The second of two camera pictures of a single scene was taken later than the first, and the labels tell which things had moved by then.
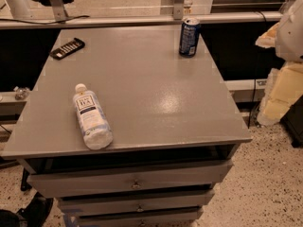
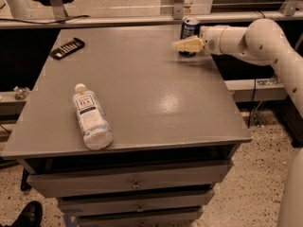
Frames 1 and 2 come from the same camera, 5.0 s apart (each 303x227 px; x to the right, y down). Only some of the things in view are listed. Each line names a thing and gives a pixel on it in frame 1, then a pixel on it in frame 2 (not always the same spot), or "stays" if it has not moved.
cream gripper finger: x=267 y=40 -> x=210 y=41
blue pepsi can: x=189 y=37 stays
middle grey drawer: x=136 y=201 stays
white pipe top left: x=16 y=1 stays
